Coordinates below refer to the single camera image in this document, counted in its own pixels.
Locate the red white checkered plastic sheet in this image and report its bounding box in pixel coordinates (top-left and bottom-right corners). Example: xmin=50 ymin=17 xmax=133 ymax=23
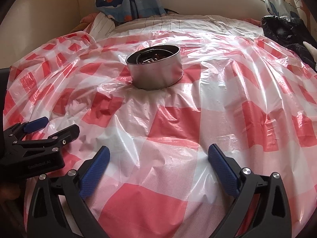
xmin=4 ymin=31 xmax=316 ymax=237

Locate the round silver metal tin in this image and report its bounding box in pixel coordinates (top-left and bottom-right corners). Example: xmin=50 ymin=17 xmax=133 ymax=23
xmin=126 ymin=45 xmax=184 ymax=90

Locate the white striped bed quilt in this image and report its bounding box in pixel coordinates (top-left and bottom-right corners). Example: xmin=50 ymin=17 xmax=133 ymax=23
xmin=85 ymin=12 xmax=264 ymax=40

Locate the orange pink pillow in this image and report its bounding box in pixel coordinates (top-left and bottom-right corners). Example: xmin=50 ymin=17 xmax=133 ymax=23
xmin=70 ymin=12 xmax=98 ymax=33

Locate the pile of beige clothes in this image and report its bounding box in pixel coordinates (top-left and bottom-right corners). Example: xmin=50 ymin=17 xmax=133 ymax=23
xmin=303 ymin=41 xmax=317 ymax=70

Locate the black jacket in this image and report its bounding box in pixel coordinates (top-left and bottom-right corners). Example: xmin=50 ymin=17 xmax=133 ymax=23
xmin=262 ymin=16 xmax=316 ymax=72

